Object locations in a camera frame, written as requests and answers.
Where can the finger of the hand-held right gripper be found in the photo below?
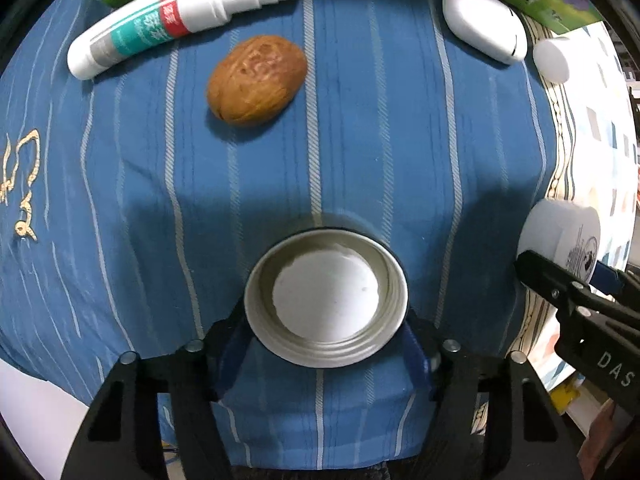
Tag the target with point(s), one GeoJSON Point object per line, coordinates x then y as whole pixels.
{"type": "Point", "coordinates": [547, 275]}
{"type": "Point", "coordinates": [607, 279]}

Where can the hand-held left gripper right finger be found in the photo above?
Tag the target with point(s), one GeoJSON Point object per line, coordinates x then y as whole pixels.
{"type": "Point", "coordinates": [416, 356]}

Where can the person's right hand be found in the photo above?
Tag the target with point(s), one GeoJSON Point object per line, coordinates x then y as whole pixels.
{"type": "Point", "coordinates": [607, 445]}

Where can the white plastic jar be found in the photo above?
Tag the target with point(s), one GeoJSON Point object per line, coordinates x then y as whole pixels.
{"type": "Point", "coordinates": [555, 235]}

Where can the white jar lid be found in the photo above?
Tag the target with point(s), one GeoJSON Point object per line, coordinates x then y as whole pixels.
{"type": "Point", "coordinates": [325, 295]}

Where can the blue striped cloth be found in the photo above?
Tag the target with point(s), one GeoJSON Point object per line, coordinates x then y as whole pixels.
{"type": "Point", "coordinates": [380, 160]}

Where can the patterned bed sheet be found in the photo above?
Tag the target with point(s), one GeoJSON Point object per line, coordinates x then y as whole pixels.
{"type": "Point", "coordinates": [595, 160]}

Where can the white oval case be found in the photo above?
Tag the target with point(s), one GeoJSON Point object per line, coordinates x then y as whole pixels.
{"type": "Point", "coordinates": [482, 22]}

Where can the small white cap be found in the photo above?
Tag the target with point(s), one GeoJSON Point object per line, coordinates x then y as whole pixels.
{"type": "Point", "coordinates": [551, 59]}

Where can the white spray bottle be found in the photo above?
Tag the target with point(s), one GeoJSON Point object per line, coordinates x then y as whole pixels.
{"type": "Point", "coordinates": [165, 20]}

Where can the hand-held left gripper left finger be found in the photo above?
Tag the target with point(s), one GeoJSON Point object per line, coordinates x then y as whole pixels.
{"type": "Point", "coordinates": [231, 360]}

